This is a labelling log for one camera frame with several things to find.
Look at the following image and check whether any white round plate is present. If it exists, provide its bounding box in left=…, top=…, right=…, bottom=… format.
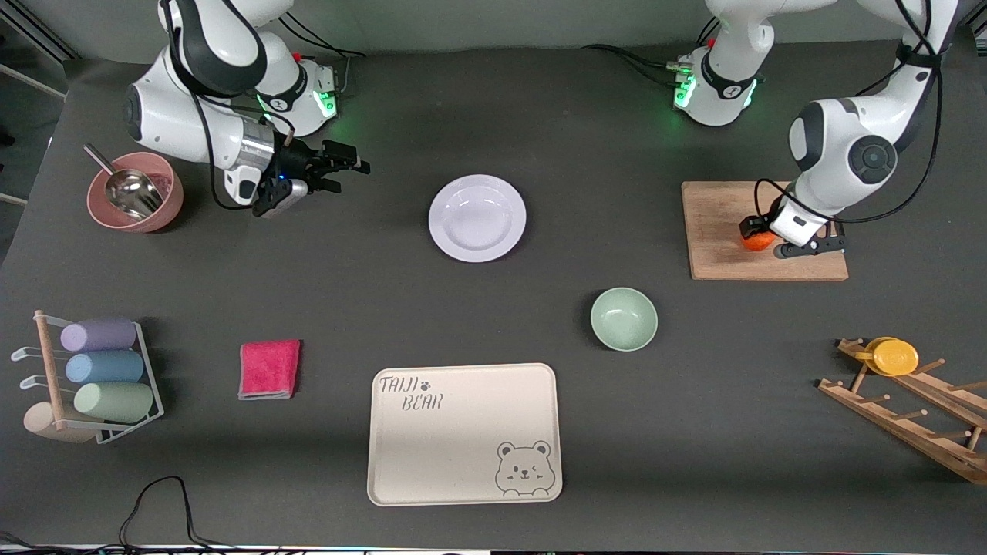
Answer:
left=429, top=174, right=527, bottom=264

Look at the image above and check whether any wooden cutting board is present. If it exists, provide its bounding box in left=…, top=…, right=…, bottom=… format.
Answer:
left=681, top=181, right=850, bottom=281

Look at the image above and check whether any pink bowl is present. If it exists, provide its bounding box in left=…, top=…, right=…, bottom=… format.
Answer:
left=86, top=151, right=185, bottom=234

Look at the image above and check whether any light green bowl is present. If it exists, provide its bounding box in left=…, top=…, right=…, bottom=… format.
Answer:
left=590, top=287, right=659, bottom=353

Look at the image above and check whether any metal scoop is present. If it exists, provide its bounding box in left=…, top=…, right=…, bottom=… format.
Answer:
left=83, top=143, right=165, bottom=222

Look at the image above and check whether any yellow mug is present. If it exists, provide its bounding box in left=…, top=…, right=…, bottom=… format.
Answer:
left=854, top=337, right=920, bottom=377

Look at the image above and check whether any pink folded cloth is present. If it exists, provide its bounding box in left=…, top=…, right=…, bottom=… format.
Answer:
left=237, top=339, right=302, bottom=401

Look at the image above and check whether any wooden peg mug rack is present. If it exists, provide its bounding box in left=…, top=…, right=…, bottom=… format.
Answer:
left=817, top=338, right=987, bottom=486

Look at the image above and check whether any purple cup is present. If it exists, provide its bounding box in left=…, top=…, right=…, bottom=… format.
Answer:
left=60, top=318, right=138, bottom=353

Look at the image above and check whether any blue cup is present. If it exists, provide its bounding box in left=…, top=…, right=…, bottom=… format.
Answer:
left=65, top=351, right=145, bottom=385

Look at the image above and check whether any beige bear print tray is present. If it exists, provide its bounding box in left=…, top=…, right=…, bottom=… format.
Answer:
left=367, top=362, right=564, bottom=507

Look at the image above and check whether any green cup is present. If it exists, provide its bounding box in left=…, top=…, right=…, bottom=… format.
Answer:
left=73, top=382, right=155, bottom=424

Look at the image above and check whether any beige cup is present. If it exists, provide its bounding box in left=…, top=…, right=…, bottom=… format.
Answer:
left=23, top=402, right=97, bottom=444

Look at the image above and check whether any right arm base black cable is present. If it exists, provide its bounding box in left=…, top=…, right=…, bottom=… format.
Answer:
left=279, top=12, right=367, bottom=97

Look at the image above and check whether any arm base black cable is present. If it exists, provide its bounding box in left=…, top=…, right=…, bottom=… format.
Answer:
left=279, top=12, right=367, bottom=97
left=581, top=42, right=683, bottom=87

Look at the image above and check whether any left arm base black cable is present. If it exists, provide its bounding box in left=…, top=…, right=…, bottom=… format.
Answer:
left=581, top=42, right=683, bottom=87

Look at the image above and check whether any white wire cup rack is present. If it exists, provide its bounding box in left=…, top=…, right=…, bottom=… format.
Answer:
left=11, top=310, right=165, bottom=446

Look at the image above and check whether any black table cable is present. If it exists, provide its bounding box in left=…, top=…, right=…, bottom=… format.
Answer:
left=0, top=476, right=232, bottom=555

